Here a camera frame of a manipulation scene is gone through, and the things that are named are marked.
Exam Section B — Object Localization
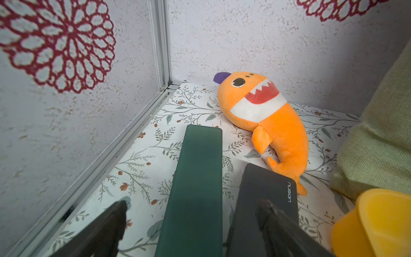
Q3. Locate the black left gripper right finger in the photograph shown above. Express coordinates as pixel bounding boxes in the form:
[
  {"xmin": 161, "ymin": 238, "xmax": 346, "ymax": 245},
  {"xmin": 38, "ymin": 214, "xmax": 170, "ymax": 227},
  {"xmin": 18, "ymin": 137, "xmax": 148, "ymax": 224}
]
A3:
[{"xmin": 256, "ymin": 199, "xmax": 334, "ymax": 257}]

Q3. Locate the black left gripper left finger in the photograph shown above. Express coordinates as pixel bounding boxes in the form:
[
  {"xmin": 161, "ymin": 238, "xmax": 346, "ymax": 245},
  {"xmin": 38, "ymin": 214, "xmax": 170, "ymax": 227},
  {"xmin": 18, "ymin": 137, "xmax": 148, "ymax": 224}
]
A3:
[{"xmin": 52, "ymin": 200, "xmax": 127, "ymax": 257}]

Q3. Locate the black pencil case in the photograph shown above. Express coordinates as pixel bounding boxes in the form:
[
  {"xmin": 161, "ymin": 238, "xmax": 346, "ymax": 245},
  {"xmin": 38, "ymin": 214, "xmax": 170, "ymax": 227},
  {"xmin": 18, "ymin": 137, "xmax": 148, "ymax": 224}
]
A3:
[{"xmin": 226, "ymin": 163, "xmax": 299, "ymax": 257}]

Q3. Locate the dark green pencil case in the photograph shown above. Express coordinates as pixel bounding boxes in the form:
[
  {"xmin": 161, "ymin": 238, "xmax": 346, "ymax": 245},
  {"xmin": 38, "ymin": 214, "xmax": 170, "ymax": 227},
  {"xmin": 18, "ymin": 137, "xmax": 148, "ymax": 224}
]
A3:
[{"xmin": 155, "ymin": 125, "xmax": 223, "ymax": 257}]

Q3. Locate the yellow storage box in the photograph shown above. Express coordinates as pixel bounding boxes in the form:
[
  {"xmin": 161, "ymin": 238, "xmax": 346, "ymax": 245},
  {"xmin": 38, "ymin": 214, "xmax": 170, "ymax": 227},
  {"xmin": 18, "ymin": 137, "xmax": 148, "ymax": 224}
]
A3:
[{"xmin": 331, "ymin": 189, "xmax": 411, "ymax": 257}]

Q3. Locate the floral table mat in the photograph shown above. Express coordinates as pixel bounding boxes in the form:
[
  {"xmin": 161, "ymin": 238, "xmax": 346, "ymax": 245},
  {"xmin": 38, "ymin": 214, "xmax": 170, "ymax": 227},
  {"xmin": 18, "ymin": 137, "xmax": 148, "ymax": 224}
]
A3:
[{"xmin": 41, "ymin": 83, "xmax": 360, "ymax": 257}]

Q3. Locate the green pillow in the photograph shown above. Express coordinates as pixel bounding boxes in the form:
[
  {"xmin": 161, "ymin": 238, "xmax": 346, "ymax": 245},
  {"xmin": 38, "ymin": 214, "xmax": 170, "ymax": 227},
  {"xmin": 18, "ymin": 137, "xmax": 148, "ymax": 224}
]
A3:
[{"xmin": 330, "ymin": 43, "xmax": 411, "ymax": 200}]

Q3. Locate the orange shark plush toy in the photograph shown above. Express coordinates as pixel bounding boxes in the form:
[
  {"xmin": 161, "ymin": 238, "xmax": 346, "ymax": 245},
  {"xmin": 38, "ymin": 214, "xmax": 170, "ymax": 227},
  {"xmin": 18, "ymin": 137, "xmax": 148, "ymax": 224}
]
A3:
[{"xmin": 213, "ymin": 72, "xmax": 309, "ymax": 196}]

